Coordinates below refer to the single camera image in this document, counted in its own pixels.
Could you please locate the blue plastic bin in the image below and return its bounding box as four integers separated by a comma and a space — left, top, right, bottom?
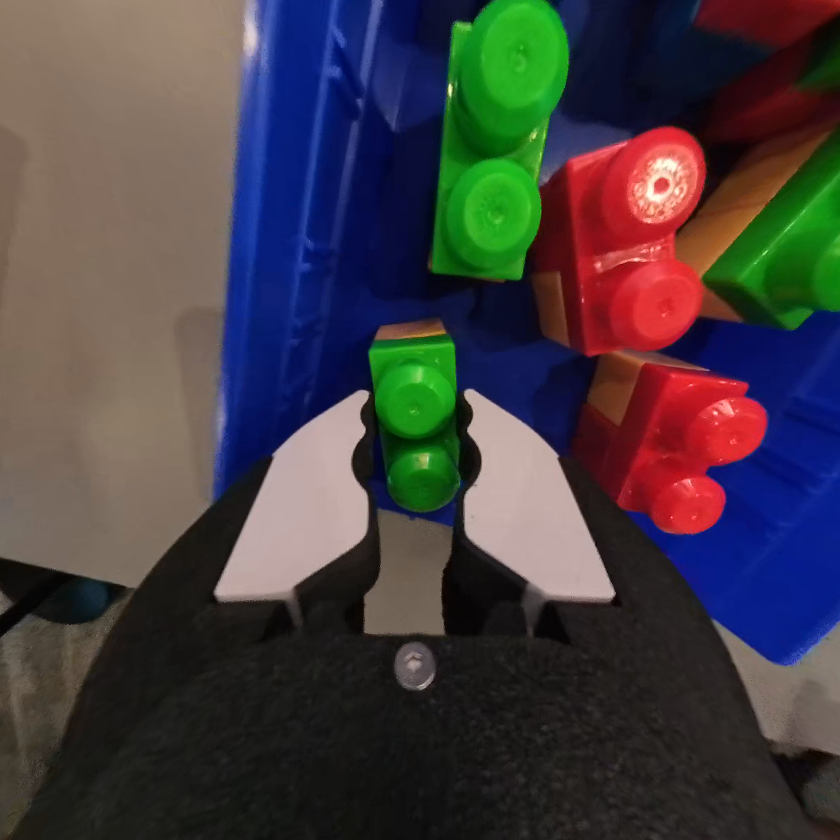
213, 0, 840, 667

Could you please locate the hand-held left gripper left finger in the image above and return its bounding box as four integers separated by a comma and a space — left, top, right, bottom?
213, 389, 382, 605

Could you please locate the pile of colourful blocks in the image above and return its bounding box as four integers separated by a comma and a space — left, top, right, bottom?
428, 0, 840, 536

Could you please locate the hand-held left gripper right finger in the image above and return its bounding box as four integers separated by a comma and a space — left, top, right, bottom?
449, 388, 618, 631

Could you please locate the green two-stud block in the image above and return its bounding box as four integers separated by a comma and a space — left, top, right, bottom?
367, 331, 462, 514

